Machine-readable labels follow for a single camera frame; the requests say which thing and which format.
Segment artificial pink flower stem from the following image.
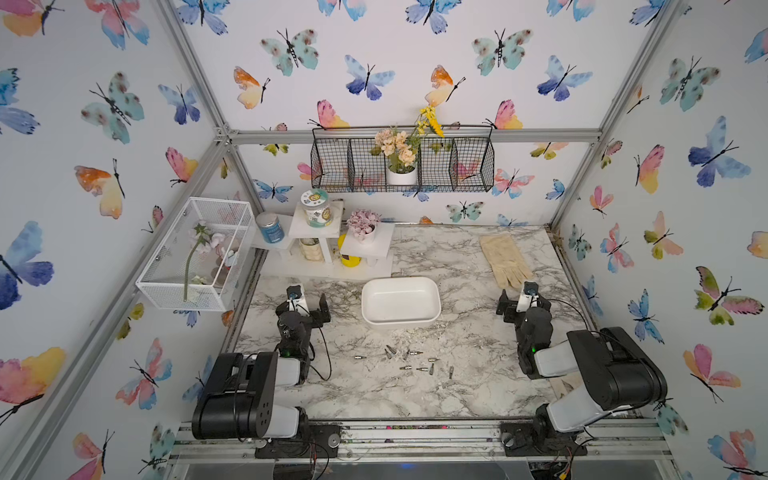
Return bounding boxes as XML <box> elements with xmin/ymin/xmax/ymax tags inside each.
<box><xmin>182</xmin><ymin>220</ymin><xmax>225</xmax><ymax>302</ymax></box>

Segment flower pot in basket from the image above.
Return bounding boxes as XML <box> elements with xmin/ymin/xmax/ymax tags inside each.
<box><xmin>370</xmin><ymin>105</ymin><xmax>445</xmax><ymax>187</ymax></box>

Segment beige work glove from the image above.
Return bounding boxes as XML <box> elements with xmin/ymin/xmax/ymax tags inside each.
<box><xmin>479</xmin><ymin>234</ymin><xmax>534</xmax><ymax>290</ymax></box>

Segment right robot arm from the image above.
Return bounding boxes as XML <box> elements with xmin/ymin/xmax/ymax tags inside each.
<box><xmin>496</xmin><ymin>282</ymin><xmax>668</xmax><ymax>436</ymax></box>

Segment beige jar under shelf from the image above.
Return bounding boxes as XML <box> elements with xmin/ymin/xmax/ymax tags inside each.
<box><xmin>299</xmin><ymin>238</ymin><xmax>325</xmax><ymax>262</ymax></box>

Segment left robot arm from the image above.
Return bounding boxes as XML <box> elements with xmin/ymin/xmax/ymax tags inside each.
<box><xmin>191</xmin><ymin>294</ymin><xmax>331</xmax><ymax>443</ymax></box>

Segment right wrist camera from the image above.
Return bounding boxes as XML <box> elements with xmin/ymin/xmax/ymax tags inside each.
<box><xmin>516</xmin><ymin>281</ymin><xmax>539</xmax><ymax>312</ymax></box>

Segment yellow bottle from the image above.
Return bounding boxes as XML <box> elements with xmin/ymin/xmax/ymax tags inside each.
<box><xmin>337</xmin><ymin>234</ymin><xmax>362</xmax><ymax>268</ymax></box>

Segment green lidded jar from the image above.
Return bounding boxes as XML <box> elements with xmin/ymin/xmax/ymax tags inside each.
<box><xmin>300</xmin><ymin>188</ymin><xmax>333</xmax><ymax>228</ymax></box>

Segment white plastic storage box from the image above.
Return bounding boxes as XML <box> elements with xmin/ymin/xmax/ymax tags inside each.
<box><xmin>361</xmin><ymin>277</ymin><xmax>442</xmax><ymax>329</ymax></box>

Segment pink flowers in pot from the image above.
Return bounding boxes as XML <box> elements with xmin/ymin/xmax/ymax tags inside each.
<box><xmin>347</xmin><ymin>209</ymin><xmax>381</xmax><ymax>243</ymax></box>

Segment black wire wall basket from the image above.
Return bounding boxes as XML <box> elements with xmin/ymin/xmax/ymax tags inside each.
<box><xmin>310</xmin><ymin>124</ymin><xmax>495</xmax><ymax>194</ymax></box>

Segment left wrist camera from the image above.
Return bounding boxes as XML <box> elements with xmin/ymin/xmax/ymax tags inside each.
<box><xmin>286</xmin><ymin>284</ymin><xmax>310</xmax><ymax>316</ymax></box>

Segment white tiered wooden shelf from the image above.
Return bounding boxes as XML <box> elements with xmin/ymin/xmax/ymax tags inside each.
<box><xmin>254</xmin><ymin>200</ymin><xmax>395</xmax><ymax>281</ymax></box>

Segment blue tin can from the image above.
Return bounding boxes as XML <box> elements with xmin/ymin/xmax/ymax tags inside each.
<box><xmin>255</xmin><ymin>212</ymin><xmax>285</xmax><ymax>244</ymax></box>

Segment white wire mesh cage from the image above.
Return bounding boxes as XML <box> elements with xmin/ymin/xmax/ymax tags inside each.
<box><xmin>136</xmin><ymin>197</ymin><xmax>256</xmax><ymax>312</ymax></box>

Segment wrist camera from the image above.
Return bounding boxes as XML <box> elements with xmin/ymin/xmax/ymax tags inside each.
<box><xmin>286</xmin><ymin>284</ymin><xmax>310</xmax><ymax>316</ymax></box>
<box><xmin>516</xmin><ymin>281</ymin><xmax>539</xmax><ymax>312</ymax></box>

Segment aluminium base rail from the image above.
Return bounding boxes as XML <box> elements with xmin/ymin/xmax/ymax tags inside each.
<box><xmin>170</xmin><ymin>419</ymin><xmax>673</xmax><ymax>464</ymax></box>

